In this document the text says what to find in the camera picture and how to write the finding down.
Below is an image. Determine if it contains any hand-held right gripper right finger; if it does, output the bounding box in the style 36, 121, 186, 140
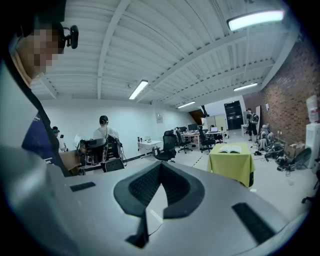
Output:
148, 161, 309, 256

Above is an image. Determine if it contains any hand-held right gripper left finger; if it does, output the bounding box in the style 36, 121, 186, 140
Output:
2, 146, 162, 256

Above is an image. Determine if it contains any blue-covered book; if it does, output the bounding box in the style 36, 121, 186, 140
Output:
218, 144, 243, 154

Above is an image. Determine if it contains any black office chair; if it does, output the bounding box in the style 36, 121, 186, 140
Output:
196, 124, 216, 154
104, 158, 125, 173
154, 129, 178, 163
175, 129, 194, 154

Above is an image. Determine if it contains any wooden desk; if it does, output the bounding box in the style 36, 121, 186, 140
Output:
58, 149, 83, 176

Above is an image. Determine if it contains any yellow-green tablecloth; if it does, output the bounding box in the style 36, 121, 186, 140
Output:
206, 142, 256, 188

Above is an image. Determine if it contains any black equipment rig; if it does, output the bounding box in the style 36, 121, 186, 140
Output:
79, 136, 124, 168

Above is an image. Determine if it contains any yellow black floor tape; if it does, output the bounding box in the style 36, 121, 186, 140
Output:
191, 155, 204, 168

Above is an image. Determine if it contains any cluttered office desk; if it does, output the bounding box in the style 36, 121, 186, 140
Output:
179, 130, 227, 145

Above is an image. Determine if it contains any low white table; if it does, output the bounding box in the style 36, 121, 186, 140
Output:
136, 139, 164, 152

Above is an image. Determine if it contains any pile of grey backpacks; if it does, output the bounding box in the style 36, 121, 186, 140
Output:
256, 123, 276, 152

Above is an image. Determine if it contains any beige cabinet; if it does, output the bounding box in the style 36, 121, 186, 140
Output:
214, 114, 228, 132

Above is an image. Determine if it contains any black double door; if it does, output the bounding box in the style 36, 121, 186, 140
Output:
223, 100, 242, 131

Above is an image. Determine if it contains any cardboard box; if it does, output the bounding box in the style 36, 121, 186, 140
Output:
284, 141, 306, 158

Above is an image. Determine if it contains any long ceiling light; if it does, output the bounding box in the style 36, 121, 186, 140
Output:
128, 79, 149, 101
233, 82, 259, 92
176, 100, 197, 109
226, 9, 286, 32

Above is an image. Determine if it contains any white water dispenser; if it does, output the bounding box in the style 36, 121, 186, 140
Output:
305, 123, 320, 169

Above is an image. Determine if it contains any water dispenser bottle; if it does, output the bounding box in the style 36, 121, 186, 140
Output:
305, 94, 320, 124

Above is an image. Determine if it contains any person's head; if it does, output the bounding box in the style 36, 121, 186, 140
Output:
9, 21, 66, 80

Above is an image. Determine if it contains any black floor rail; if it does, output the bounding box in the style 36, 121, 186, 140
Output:
124, 149, 161, 161

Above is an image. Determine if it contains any heap of cables and devices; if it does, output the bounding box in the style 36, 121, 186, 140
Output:
253, 142, 301, 174

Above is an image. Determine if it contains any black head-worn camera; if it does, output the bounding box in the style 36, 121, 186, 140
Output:
63, 24, 80, 50

